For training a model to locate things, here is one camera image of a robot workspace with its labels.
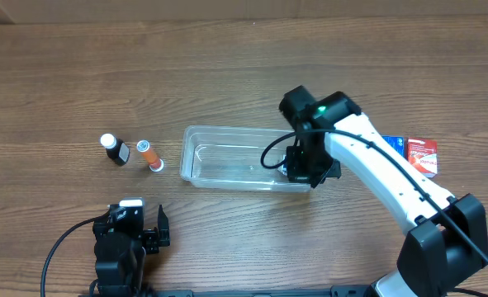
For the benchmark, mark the orange tablet tube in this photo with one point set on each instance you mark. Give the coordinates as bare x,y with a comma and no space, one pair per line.
154,161

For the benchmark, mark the clear plastic container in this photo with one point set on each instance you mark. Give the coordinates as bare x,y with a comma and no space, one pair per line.
228,158

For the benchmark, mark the red white medicine box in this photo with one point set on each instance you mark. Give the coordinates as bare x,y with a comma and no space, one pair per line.
422,155

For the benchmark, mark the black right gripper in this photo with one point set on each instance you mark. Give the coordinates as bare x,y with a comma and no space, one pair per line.
324,174

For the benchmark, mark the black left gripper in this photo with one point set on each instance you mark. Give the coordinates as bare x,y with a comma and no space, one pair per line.
150,238

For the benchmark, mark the dark syrup bottle white cap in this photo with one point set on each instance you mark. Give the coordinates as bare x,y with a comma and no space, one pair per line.
115,148

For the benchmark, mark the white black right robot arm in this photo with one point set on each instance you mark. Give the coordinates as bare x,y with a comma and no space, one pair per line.
446,238

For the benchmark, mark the blue cough medicine box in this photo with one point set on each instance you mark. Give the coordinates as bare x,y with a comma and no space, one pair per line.
397,143

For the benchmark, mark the white blue Hansaplast box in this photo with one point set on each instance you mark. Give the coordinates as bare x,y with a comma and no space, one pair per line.
283,168

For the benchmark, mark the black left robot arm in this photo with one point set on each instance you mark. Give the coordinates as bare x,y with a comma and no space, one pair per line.
122,244

